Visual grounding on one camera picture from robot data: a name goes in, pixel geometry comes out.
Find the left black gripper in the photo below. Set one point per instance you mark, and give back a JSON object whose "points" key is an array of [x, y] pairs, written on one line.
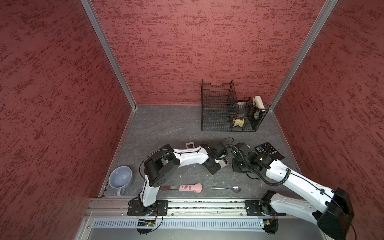
{"points": [[213, 170]]}

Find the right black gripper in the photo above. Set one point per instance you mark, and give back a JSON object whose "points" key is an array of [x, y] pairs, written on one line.
{"points": [[235, 167]]}

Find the white air conditioner remote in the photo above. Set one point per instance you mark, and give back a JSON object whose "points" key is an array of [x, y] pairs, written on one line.
{"points": [[190, 145]]}

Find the grey white remote control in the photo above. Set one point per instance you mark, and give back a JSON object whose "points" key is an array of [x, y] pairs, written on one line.
{"points": [[223, 163]]}

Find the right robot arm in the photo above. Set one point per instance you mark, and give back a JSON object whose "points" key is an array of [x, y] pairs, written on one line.
{"points": [[330, 210]]}

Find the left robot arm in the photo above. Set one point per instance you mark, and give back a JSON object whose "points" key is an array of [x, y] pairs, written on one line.
{"points": [[163, 163]]}

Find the metal spoon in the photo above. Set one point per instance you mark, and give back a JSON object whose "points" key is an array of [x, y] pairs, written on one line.
{"points": [[235, 189]]}

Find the pink cat paw knife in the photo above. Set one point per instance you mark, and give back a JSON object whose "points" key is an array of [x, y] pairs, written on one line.
{"points": [[196, 188]]}

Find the black calculator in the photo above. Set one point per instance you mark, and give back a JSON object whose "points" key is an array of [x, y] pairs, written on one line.
{"points": [[270, 151]]}

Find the yellow sponge in basket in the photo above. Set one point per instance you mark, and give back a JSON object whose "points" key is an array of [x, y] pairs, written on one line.
{"points": [[238, 122]]}

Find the white papers in basket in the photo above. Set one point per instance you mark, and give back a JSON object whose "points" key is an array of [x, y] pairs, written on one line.
{"points": [[257, 102]]}

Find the grey bowl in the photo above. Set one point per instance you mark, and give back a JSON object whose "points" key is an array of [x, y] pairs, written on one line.
{"points": [[120, 179]]}

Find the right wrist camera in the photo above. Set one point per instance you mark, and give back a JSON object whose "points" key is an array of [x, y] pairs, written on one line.
{"points": [[242, 150]]}

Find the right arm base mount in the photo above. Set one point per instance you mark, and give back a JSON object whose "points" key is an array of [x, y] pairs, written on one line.
{"points": [[256, 209]]}

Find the black wire basket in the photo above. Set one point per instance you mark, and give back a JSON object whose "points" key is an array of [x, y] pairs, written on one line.
{"points": [[220, 106]]}

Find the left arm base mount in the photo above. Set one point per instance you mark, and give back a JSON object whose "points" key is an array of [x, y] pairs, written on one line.
{"points": [[136, 208]]}

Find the aluminium front rail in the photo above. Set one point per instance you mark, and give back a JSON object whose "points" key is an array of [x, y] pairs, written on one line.
{"points": [[177, 208]]}

